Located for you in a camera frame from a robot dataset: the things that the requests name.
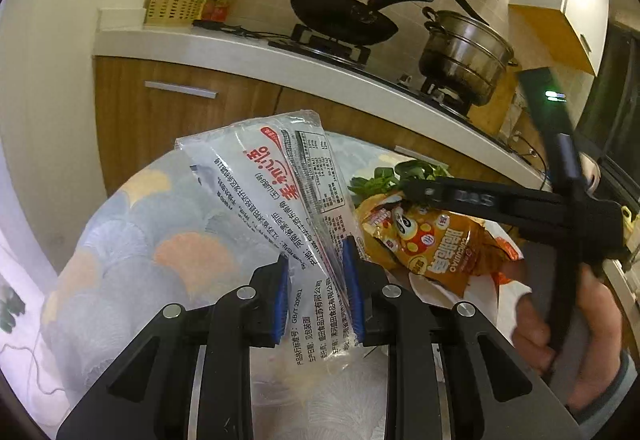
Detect person's right hand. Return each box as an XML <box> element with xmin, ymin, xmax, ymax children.
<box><xmin>514</xmin><ymin>269</ymin><xmax>625</xmax><ymax>414</ymax></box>

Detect wooden base cabinet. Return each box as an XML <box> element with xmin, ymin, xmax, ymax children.
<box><xmin>95</xmin><ymin>55</ymin><xmax>546</xmax><ymax>201</ymax></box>

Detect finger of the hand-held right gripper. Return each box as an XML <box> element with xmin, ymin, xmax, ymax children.
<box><xmin>400</xmin><ymin>176</ymin><xmax>556</xmax><ymax>221</ymax></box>

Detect black gas stove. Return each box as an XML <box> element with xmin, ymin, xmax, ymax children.
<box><xmin>267</xmin><ymin>23</ymin><xmax>511</xmax><ymax>146</ymax></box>

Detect green vegetable leaves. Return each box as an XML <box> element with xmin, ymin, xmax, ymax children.
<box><xmin>348</xmin><ymin>159</ymin><xmax>451</xmax><ymax>201</ymax></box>

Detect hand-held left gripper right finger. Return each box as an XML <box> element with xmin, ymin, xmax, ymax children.
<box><xmin>341</xmin><ymin>235</ymin><xmax>583</xmax><ymax>440</ymax></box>

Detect white wall cabinet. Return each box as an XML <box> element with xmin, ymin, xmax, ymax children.
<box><xmin>507</xmin><ymin>0</ymin><xmax>611</xmax><ymax>76</ymax></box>

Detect white clear plastic food wrapper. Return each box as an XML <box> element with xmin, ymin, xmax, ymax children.
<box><xmin>175</xmin><ymin>109</ymin><xmax>366</xmax><ymax>371</ymax></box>

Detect black cable on counter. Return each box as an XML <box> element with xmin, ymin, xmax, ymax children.
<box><xmin>192</xmin><ymin>19</ymin><xmax>291</xmax><ymax>40</ymax></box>

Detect patterned grey orange tablecloth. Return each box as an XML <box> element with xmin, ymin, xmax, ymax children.
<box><xmin>40</xmin><ymin>130</ymin><xmax>501</xmax><ymax>440</ymax></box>

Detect wooden cutting board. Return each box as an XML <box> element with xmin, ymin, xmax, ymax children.
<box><xmin>480</xmin><ymin>70</ymin><xmax>531</xmax><ymax>136</ymax></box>

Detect person's right forearm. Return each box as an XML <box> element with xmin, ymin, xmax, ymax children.
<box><xmin>565</xmin><ymin>350</ymin><xmax>640</xmax><ymax>427</ymax></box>

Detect steel steamer pot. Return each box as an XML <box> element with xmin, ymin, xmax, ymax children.
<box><xmin>419</xmin><ymin>6</ymin><xmax>518</xmax><ymax>107</ymax></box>

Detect black frying pan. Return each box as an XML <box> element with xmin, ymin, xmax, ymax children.
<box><xmin>289</xmin><ymin>0</ymin><xmax>435</xmax><ymax>46</ymax></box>

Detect orange snack packet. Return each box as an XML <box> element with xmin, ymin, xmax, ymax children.
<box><xmin>357</xmin><ymin>190</ymin><xmax>523</xmax><ymax>296</ymax></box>

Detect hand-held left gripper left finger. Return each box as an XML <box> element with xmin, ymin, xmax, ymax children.
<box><xmin>57</xmin><ymin>254</ymin><xmax>291</xmax><ymax>440</ymax></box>

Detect silver cabinet handle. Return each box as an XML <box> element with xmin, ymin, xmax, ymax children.
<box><xmin>145</xmin><ymin>80</ymin><xmax>219</xmax><ymax>100</ymax></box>

